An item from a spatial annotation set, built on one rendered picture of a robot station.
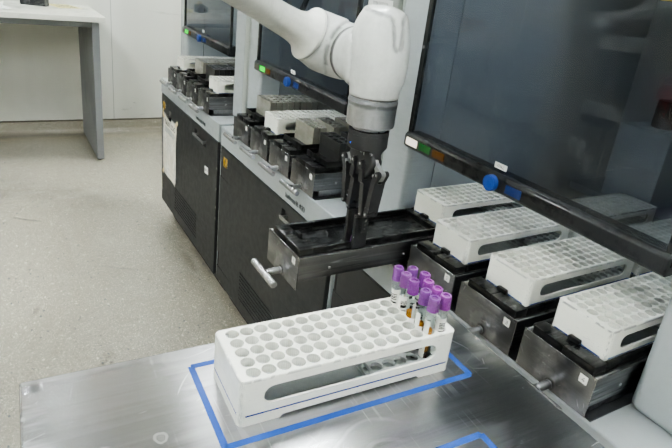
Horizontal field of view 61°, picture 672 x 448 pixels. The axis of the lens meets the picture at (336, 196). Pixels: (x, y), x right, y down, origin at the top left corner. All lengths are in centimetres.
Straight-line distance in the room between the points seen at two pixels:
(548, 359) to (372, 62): 55
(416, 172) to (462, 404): 68
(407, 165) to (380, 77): 37
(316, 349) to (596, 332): 44
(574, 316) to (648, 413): 17
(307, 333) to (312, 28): 57
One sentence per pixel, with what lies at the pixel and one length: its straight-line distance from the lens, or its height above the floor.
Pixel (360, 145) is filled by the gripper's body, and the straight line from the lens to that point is 102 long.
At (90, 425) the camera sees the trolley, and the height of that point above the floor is 82.
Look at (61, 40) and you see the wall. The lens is 444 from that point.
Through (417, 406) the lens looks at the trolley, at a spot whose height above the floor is 82.
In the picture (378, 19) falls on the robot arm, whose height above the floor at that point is 124.
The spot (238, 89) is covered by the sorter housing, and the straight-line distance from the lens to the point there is 220.
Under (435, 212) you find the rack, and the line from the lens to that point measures 126.
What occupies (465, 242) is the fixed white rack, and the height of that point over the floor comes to 86.
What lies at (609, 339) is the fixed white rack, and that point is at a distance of 94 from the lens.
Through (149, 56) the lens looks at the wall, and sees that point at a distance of 455.
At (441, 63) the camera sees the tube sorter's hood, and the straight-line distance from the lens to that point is 119.
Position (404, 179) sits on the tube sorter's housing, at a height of 88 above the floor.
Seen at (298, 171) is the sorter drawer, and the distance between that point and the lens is 157.
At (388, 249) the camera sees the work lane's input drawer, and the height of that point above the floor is 79.
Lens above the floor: 130
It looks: 21 degrees down
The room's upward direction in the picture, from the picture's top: 7 degrees clockwise
